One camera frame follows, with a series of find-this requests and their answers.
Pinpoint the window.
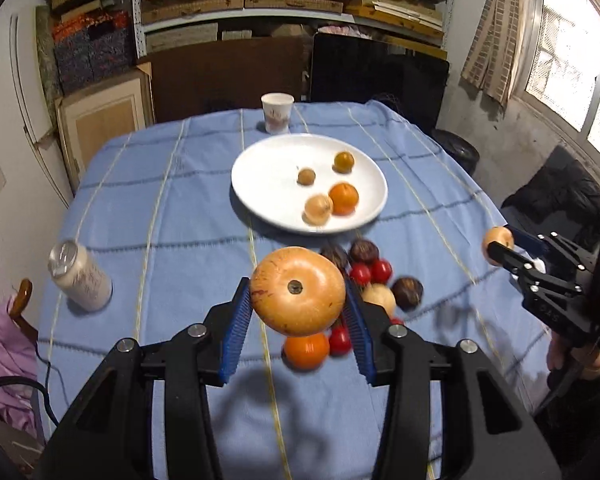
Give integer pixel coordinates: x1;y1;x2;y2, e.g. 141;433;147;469
520;0;600;161

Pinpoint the person's right hand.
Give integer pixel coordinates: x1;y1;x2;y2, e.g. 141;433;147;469
546;341;600;380

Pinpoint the wooden picture frame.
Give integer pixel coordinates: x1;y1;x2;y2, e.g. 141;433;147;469
55;69;156;193

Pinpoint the black round bin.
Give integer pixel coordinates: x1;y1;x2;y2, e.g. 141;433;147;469
431;129;481;177

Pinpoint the pink cloth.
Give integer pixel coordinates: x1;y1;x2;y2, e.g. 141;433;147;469
0;295;43;453

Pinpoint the beige checked curtain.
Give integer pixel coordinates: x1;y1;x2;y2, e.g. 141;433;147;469
461;0;536;108

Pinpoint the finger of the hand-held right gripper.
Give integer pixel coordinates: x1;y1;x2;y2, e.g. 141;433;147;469
509;226;600;281
487;241;584;297

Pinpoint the white paper cup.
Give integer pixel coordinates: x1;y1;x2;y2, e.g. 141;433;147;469
261;93;295;135

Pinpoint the tan round fruit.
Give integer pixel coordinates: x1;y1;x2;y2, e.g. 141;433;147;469
303;194;334;226
361;283;397;318
482;226;515;267

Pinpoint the blue striped tablecloth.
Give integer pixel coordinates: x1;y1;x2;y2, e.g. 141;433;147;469
37;100;553;480

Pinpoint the white plate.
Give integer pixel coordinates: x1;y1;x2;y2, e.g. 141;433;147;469
231;133;389;235

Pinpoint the white drink can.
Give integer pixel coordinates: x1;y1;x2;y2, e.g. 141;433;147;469
48;240;114;312

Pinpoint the brown board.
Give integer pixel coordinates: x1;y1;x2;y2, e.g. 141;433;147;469
137;36;311;123

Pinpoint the white metal shelf rack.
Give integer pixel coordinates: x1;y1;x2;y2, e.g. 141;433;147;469
130;0;456;61

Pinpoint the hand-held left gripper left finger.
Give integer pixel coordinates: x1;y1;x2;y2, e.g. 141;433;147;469
32;276;255;480

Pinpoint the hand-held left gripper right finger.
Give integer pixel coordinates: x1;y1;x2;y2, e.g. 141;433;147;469
343;276;563;480

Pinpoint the dark brown water chestnut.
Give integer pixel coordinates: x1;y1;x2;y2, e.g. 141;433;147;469
391;277;424;311
349;239;380;265
320;245;350;273

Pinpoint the wooden chair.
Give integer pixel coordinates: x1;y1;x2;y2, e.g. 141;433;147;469
7;278;40;346

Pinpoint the large tan speckled apple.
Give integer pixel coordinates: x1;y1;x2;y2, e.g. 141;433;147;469
250;246;347;337

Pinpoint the person's right forearm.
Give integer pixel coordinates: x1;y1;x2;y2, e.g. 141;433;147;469
535;377;600;480

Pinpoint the orange tangerine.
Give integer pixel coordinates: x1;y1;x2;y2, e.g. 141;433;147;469
328;182;360;216
283;332;331;372

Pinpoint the black jacket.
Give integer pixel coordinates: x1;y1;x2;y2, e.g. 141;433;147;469
501;146;600;248

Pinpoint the stack of dark patterned boxes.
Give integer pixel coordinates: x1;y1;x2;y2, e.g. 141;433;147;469
52;10;137;96

